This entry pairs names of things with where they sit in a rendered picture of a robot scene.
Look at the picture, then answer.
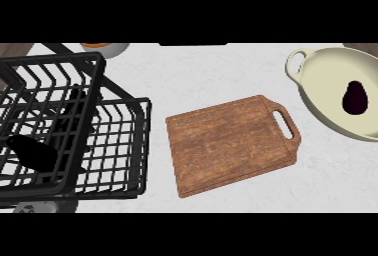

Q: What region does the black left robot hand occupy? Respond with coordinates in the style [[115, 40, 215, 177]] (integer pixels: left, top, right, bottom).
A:
[[4, 85, 100, 174]]

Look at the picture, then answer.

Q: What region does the brown wooden cutting board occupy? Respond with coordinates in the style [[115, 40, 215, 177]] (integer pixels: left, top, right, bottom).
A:
[[163, 94, 302, 199]]

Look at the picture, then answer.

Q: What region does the dark purple eggplant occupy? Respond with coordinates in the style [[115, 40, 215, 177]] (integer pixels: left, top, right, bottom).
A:
[[341, 80, 370, 116]]

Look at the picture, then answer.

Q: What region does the white bowl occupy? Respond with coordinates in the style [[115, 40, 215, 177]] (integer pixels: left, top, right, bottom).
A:
[[79, 42, 131, 60]]

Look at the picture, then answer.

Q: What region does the orange food in bowl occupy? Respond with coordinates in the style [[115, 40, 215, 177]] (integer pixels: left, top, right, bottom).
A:
[[79, 42, 112, 48]]

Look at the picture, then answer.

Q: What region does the black tiered wire basket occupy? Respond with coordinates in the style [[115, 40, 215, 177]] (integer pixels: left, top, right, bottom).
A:
[[0, 43, 153, 210]]

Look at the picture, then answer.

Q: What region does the cream pot with handle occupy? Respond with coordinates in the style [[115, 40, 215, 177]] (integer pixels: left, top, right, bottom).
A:
[[283, 46, 378, 143]]

